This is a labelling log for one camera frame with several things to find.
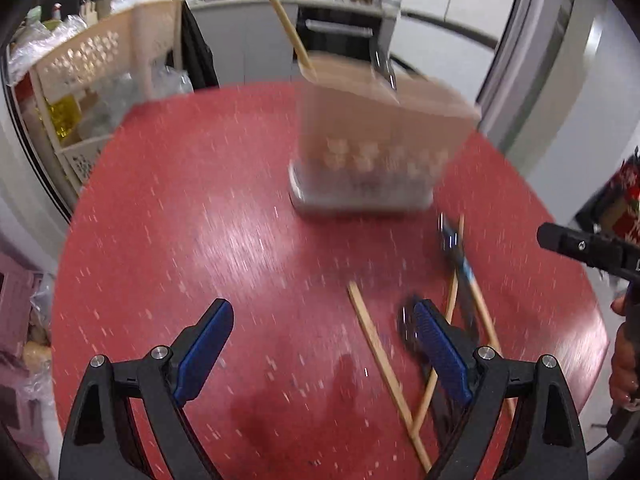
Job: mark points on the black oven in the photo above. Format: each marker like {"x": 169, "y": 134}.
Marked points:
{"x": 340, "y": 30}

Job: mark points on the clear plastic bag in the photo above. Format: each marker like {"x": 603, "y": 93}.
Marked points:
{"x": 40, "y": 50}

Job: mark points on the metal utensil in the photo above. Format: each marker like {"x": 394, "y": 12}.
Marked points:
{"x": 386, "y": 67}

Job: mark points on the wooden chopstick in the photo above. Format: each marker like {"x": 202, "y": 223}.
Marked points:
{"x": 380, "y": 355}
{"x": 280, "y": 10}
{"x": 484, "y": 312}
{"x": 419, "y": 415}

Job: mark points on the red patterned bag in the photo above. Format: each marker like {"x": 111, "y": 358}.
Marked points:
{"x": 627, "y": 195}

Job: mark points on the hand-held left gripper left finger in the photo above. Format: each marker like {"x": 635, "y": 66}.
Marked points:
{"x": 205, "y": 347}

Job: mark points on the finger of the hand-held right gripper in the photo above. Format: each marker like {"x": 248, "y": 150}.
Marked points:
{"x": 580, "y": 247}

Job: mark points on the beige plastic shelf rack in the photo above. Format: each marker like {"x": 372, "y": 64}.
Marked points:
{"x": 100, "y": 60}

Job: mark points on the beige plastic utensil holder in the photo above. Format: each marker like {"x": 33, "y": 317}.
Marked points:
{"x": 380, "y": 125}

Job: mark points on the person's right hand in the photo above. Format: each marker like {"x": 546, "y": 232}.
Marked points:
{"x": 625, "y": 360}

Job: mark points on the black hanging cloth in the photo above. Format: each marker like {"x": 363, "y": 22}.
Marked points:
{"x": 197, "y": 50}

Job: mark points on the yellow oil bottle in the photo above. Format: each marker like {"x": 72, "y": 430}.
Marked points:
{"x": 64, "y": 117}

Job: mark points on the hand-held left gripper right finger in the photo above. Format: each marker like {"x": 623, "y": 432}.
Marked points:
{"x": 442, "y": 360}

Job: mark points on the grey refrigerator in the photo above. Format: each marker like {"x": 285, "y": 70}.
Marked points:
{"x": 545, "y": 50}

